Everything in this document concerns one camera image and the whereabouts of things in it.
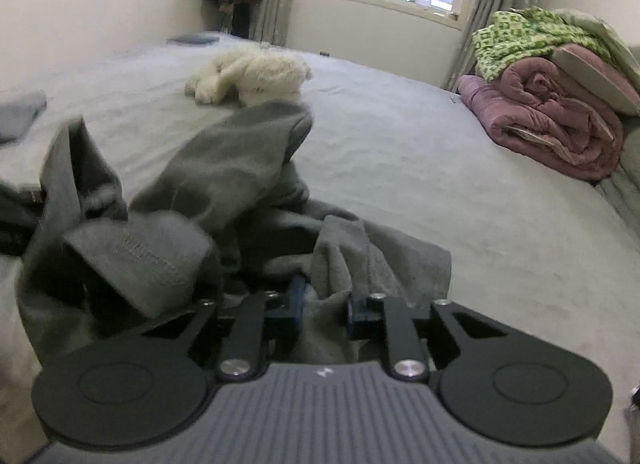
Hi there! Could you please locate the pink pillow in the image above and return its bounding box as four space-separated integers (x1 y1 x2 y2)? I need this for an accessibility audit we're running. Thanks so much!
550 42 640 117

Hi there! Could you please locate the grey t-shirt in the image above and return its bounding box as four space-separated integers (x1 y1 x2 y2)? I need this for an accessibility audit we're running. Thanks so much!
0 102 453 370

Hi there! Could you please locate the grey duvet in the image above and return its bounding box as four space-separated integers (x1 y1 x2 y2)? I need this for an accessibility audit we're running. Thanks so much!
595 44 640 240

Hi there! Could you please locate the bed with grey sheet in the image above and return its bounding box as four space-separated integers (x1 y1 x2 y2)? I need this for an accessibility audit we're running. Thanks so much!
0 32 640 464

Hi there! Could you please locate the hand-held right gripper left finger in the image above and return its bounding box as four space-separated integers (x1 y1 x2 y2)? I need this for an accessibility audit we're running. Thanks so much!
131 275 308 382

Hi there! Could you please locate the folded grey cloth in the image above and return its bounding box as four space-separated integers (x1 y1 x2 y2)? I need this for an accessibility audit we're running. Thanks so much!
0 89 48 145

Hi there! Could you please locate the pink folded quilt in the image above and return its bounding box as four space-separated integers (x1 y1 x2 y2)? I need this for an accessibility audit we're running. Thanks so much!
457 44 640 181

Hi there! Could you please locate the green patterned blanket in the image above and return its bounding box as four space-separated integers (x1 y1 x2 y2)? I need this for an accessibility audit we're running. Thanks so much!
471 7 613 81

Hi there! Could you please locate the white plush dog toy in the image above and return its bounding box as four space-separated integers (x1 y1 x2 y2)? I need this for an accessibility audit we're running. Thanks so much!
184 47 315 108

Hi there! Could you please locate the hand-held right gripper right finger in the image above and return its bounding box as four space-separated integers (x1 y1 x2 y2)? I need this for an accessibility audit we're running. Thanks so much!
347 293 511 384

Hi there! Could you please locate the dark tablet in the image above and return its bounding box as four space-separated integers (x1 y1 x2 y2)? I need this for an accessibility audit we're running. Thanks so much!
170 33 221 45

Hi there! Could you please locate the grey-green pillow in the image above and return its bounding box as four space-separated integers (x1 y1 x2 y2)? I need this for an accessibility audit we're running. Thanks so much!
562 8 640 76

